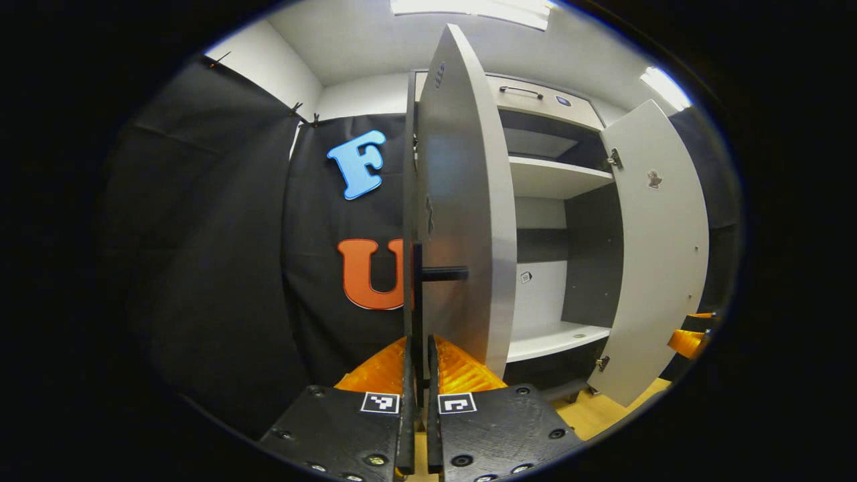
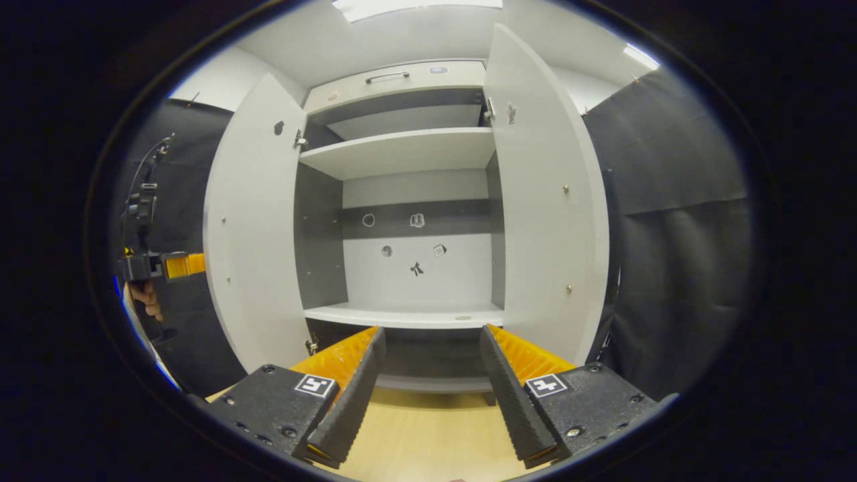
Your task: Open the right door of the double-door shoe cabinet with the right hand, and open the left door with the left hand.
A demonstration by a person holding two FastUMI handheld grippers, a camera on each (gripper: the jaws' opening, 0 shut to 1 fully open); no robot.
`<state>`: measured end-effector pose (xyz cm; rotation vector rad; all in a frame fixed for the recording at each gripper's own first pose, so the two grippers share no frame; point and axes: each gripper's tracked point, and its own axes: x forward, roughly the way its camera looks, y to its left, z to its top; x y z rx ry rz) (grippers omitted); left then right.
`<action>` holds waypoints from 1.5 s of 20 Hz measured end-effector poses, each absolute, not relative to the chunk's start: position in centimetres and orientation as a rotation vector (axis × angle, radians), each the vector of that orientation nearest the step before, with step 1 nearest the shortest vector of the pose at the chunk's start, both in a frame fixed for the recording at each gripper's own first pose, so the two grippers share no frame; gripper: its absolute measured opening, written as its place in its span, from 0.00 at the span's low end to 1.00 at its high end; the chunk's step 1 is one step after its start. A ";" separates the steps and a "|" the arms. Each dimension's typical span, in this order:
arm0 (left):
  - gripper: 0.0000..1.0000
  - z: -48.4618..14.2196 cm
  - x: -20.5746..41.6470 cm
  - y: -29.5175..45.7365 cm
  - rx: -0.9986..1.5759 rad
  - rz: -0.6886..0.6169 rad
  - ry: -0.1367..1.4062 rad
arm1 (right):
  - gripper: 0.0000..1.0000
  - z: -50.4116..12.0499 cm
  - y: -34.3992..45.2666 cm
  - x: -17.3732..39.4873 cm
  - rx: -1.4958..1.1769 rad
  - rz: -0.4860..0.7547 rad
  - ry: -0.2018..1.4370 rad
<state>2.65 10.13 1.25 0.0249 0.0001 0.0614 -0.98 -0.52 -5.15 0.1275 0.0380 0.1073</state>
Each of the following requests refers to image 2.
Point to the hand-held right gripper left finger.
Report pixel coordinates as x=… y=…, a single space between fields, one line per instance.
x=355 y=402

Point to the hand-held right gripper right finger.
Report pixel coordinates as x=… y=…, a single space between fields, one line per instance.
x=512 y=402

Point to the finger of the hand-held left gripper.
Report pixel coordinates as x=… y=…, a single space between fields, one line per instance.
x=184 y=265

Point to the beige cabinet door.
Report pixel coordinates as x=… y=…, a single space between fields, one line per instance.
x=549 y=234
x=254 y=234

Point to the beige double-door shoe cabinet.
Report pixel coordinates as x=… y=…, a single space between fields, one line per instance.
x=415 y=281

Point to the white cabinet shelf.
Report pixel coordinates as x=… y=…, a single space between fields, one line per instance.
x=402 y=316
x=402 y=150

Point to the beige cabinet drawer front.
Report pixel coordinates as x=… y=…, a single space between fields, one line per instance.
x=348 y=90

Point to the black backdrop cloth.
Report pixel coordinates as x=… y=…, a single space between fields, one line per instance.
x=676 y=268
x=194 y=348

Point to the long ceiling light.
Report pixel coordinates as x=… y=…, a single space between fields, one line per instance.
x=415 y=8

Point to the small ceiling light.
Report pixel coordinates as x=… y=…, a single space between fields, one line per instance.
x=641 y=57

